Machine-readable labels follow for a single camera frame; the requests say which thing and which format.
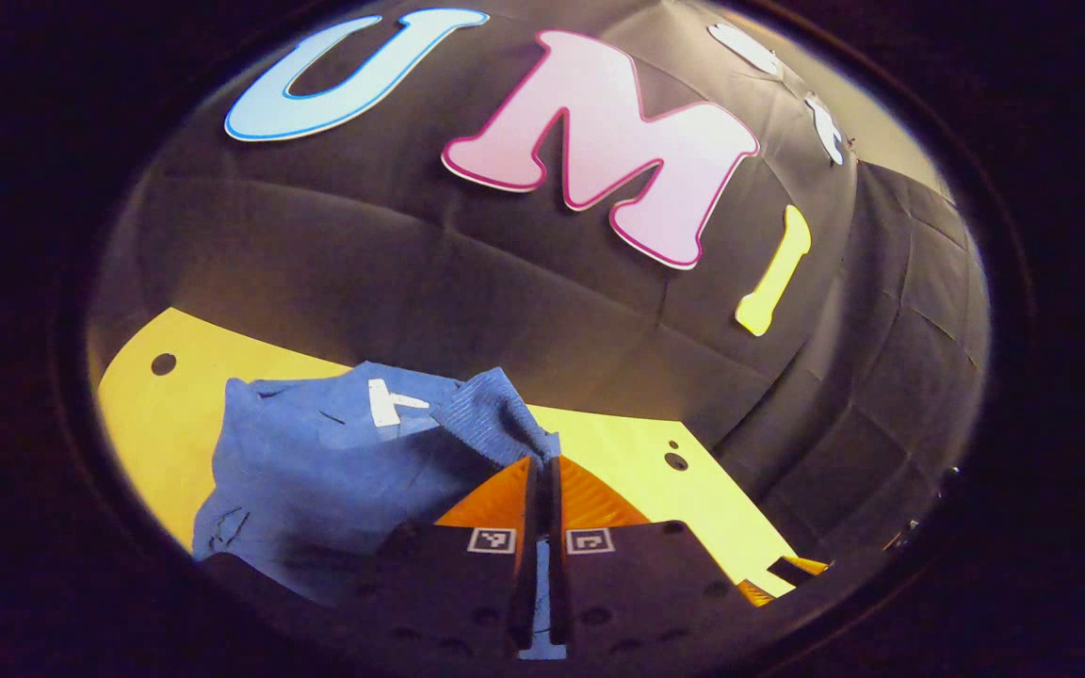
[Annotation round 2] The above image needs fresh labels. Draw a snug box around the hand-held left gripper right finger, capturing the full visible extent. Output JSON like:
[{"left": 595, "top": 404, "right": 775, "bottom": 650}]
[{"left": 544, "top": 457, "right": 753, "bottom": 662}]

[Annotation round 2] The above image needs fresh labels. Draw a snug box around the blue jacket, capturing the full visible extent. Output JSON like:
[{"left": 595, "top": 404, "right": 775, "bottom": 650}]
[{"left": 192, "top": 361, "right": 567, "bottom": 660}]

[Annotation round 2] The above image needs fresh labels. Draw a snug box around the black backdrop cloth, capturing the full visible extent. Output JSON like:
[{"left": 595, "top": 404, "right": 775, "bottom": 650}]
[{"left": 86, "top": 0, "right": 991, "bottom": 566}]

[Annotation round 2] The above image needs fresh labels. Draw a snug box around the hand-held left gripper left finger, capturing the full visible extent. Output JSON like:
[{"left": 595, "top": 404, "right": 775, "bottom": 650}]
[{"left": 352, "top": 457, "right": 545, "bottom": 662}]

